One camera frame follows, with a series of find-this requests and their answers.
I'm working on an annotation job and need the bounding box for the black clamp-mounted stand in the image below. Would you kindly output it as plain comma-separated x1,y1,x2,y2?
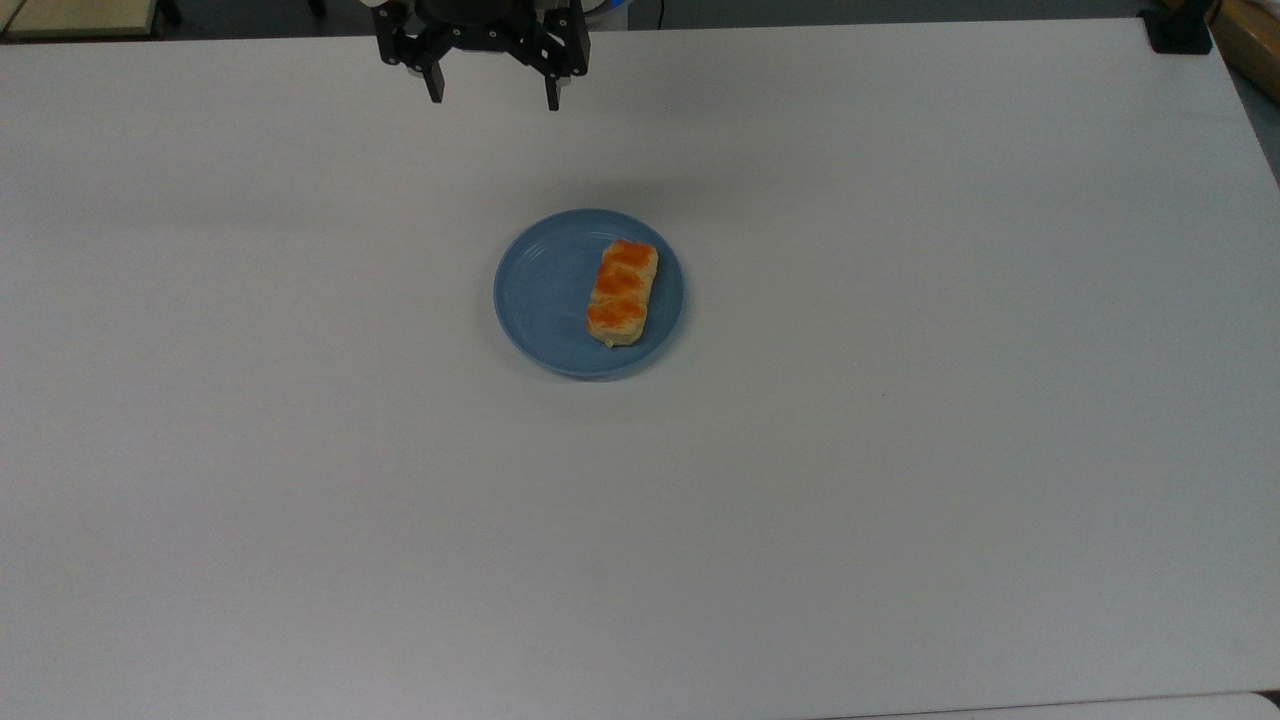
1140,0,1216,56

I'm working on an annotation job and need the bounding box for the beige wooden desk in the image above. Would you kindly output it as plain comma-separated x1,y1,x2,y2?
0,0,166,41

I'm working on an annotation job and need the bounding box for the blue round plate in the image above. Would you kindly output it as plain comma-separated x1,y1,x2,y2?
493,208,686,380

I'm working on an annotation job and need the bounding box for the orange-glazed bread loaf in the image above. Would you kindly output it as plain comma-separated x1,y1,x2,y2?
586,239,660,349

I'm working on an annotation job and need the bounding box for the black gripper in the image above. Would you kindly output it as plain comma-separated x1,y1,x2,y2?
371,0,592,112

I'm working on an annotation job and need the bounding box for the light wooden board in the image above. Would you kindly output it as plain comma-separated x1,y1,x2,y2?
1210,0,1280,101

